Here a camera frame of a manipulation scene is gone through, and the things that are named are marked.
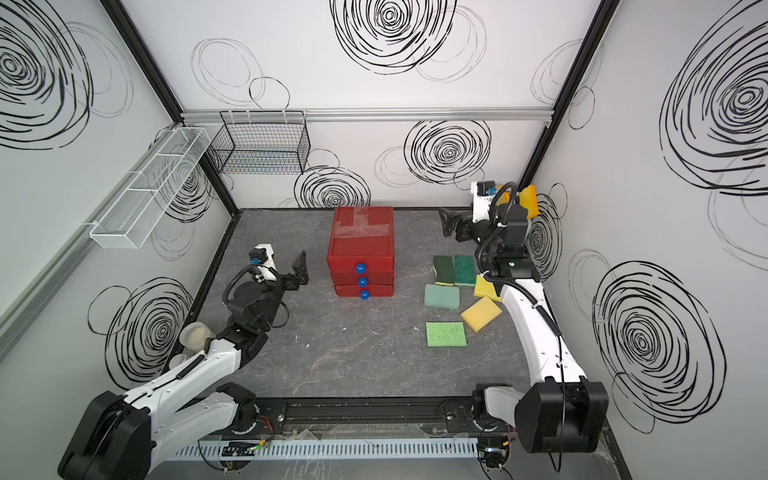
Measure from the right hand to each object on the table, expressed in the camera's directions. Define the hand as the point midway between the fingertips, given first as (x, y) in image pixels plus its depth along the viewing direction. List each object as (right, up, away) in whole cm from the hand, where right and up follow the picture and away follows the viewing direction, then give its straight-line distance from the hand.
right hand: (459, 209), depth 75 cm
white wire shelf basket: (-80, -3, -4) cm, 81 cm away
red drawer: (-25, -15, +6) cm, 30 cm away
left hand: (-45, -11, +4) cm, 47 cm away
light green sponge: (-1, -36, +12) cm, 38 cm away
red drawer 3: (-25, -24, +17) cm, 38 cm away
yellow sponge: (+13, -24, +22) cm, 35 cm away
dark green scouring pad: (+2, -19, +28) cm, 34 cm away
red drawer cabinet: (-25, -11, +6) cm, 29 cm away
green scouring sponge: (+8, -18, +25) cm, 32 cm away
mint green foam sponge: (-1, -26, +20) cm, 33 cm away
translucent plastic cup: (-69, -33, +3) cm, 77 cm away
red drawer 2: (-26, -20, +12) cm, 34 cm away
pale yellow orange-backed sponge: (+11, -31, +17) cm, 37 cm away
